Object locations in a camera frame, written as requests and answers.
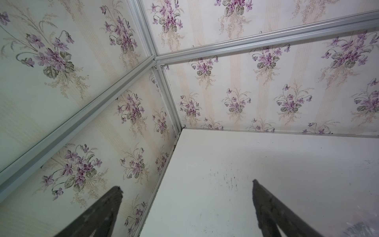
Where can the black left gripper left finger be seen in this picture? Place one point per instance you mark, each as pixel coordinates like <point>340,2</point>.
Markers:
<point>99,219</point>

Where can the mesh bin with pink bag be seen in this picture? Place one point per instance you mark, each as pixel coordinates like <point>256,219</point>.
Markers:
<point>361,223</point>

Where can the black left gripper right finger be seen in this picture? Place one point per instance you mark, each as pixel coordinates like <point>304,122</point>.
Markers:
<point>274,217</point>

